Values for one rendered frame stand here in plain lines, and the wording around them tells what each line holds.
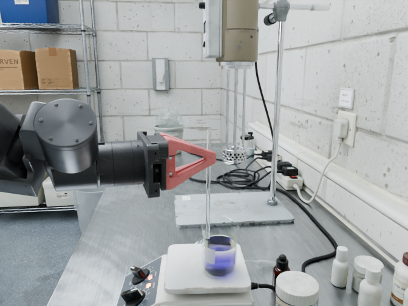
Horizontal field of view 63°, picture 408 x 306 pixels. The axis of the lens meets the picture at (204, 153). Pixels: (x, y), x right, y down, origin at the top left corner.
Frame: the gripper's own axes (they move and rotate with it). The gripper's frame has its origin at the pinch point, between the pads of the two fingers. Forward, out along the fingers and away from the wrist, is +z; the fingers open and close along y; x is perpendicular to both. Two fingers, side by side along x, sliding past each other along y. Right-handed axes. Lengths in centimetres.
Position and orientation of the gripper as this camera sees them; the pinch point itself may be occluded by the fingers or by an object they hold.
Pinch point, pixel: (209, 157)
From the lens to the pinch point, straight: 45.6
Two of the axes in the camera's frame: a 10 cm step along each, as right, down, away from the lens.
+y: -3.0, -2.2, 9.3
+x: -0.1, 9.7, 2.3
